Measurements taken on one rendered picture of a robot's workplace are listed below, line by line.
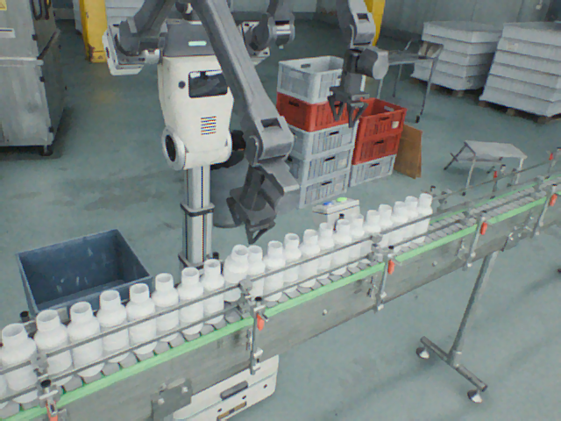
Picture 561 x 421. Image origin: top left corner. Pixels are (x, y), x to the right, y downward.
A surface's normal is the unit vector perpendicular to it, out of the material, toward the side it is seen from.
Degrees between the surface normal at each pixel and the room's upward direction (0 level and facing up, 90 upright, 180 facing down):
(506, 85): 90
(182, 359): 90
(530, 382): 0
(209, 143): 90
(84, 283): 90
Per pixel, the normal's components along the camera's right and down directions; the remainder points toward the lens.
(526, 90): -0.81, 0.25
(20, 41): 0.28, 0.48
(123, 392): 0.56, 0.44
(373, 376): 0.07, -0.87
